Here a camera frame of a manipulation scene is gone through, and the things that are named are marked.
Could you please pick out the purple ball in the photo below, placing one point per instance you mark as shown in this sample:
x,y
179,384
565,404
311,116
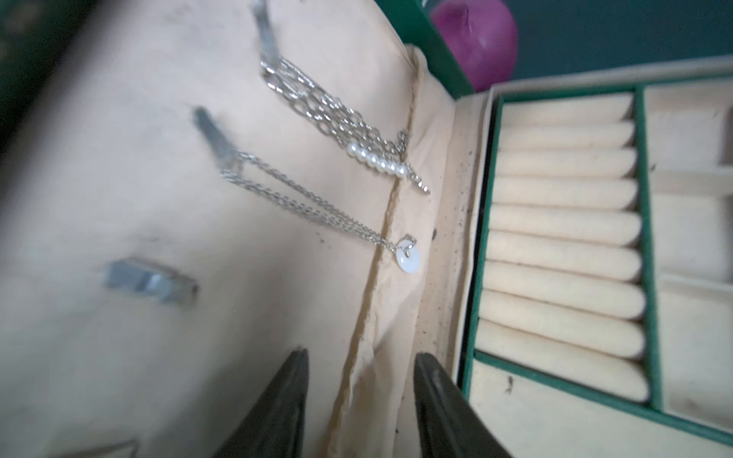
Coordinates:
x,y
482,36

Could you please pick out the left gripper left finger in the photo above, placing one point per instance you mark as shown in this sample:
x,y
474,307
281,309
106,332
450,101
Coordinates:
x,y
275,425

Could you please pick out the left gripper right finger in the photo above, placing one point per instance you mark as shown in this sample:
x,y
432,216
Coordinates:
x,y
448,426

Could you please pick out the green jewelry box beige lining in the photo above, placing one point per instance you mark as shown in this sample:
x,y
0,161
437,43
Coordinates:
x,y
205,186

